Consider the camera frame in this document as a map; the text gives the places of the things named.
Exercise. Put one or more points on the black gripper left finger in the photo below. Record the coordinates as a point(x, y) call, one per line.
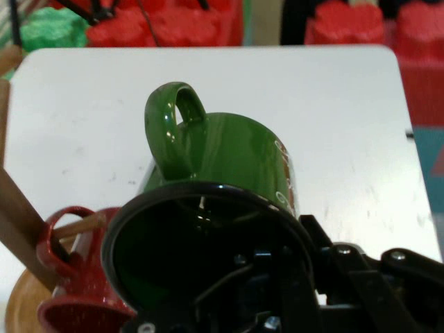
point(288, 295)

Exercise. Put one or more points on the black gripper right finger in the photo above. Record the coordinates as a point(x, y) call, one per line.
point(374, 291)

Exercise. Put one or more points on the green enamel mug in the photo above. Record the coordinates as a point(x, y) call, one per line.
point(236, 149)

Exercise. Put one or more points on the teal floor mat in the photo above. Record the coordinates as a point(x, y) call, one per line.
point(428, 152)

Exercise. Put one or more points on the black table edge clip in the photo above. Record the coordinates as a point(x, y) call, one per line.
point(409, 134)

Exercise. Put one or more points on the red enamel mug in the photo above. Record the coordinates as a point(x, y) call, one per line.
point(86, 277)

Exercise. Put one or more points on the brown wooden mug tree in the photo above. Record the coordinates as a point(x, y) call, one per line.
point(17, 215)

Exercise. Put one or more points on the green foam block, small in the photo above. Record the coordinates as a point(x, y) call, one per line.
point(52, 29)

